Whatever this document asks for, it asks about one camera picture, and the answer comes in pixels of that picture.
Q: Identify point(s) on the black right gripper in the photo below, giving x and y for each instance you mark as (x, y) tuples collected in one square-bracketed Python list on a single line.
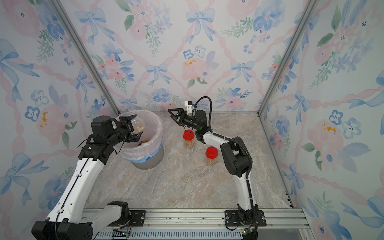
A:
[(183, 114)]

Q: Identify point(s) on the clear jar with peanuts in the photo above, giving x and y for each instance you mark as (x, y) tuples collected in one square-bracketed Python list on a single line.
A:
[(189, 144), (210, 162)]

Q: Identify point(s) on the metal mesh trash bin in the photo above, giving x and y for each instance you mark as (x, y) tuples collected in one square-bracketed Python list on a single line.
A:
[(151, 162)]

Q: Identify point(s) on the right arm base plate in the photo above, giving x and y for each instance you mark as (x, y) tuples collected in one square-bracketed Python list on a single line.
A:
[(236, 218)]

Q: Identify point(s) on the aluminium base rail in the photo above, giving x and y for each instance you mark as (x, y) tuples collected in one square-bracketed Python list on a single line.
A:
[(208, 224)]

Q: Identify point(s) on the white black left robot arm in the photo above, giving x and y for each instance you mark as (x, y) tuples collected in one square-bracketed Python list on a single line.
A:
[(64, 221)]

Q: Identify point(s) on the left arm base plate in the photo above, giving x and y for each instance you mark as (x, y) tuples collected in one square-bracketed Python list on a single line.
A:
[(136, 218)]

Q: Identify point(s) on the aluminium corner post right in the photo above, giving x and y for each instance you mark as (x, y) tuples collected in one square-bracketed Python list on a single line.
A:
[(303, 23)]

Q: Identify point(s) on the aluminium corner post left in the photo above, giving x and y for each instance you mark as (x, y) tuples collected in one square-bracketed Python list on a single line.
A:
[(85, 56)]

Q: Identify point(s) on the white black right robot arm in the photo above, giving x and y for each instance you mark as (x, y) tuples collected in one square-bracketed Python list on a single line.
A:
[(236, 156)]

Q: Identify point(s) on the red jar lid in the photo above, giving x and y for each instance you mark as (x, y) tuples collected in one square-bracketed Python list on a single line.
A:
[(188, 135), (212, 153)]

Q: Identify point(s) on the aluminium corner post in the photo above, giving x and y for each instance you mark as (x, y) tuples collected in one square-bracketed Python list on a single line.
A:
[(85, 56), (303, 23)]

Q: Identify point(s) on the pink trash bag liner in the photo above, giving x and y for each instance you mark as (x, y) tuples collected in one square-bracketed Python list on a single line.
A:
[(150, 142)]

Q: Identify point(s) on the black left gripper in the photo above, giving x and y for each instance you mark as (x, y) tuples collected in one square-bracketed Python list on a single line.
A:
[(124, 123)]

